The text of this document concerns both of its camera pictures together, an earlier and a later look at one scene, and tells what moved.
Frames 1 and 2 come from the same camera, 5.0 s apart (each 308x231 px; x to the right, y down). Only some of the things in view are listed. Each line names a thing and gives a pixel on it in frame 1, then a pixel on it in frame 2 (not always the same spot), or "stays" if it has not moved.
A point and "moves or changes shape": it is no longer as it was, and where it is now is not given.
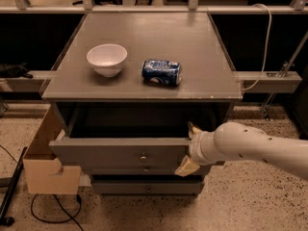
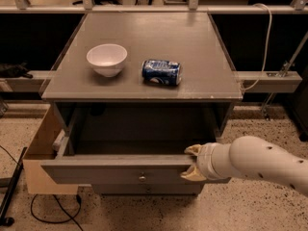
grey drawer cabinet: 125,89 stays
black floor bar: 5,218 stays
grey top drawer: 138,141 moves or changes shape
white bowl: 107,59 stays
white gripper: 194,148 -> 204,162
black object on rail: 14,70 stays
